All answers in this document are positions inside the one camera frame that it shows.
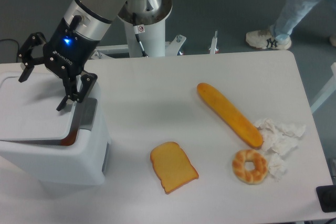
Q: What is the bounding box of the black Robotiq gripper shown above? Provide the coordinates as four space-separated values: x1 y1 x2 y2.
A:
17 15 98 111

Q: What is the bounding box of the white trash can lid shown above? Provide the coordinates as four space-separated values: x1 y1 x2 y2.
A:
0 71 79 142

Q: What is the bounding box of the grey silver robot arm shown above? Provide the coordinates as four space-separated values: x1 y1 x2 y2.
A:
17 0 127 111

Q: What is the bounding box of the white plastic trash can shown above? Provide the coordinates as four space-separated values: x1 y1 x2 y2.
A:
1 78 110 186

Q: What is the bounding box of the orange bread roll in bin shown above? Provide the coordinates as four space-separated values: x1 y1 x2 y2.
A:
60 130 78 146

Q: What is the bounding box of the toast bread slice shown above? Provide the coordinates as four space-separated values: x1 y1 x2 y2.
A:
150 142 199 194

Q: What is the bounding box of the long orange baguette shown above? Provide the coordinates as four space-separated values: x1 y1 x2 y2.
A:
197 83 264 148

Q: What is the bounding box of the white sneaker shoe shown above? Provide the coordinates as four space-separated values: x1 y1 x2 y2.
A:
245 29 292 50

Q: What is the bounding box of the crumpled white tissue paper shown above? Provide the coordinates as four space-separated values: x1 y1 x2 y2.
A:
254 118 307 156

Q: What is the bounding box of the small crumpled white tissue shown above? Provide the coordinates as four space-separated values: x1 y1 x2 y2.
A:
268 153 287 181

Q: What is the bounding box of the black device at table edge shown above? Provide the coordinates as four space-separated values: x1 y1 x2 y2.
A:
316 185 336 212

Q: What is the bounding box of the black floor cable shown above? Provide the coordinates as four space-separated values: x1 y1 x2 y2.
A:
0 38 22 63

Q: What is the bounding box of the white levelling foot bracket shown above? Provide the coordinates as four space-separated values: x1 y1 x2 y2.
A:
208 30 219 55

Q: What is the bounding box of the braided ring bread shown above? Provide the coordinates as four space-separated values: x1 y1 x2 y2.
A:
232 150 268 185

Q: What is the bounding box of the white frame post right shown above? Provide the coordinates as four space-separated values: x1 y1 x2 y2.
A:
310 62 335 114

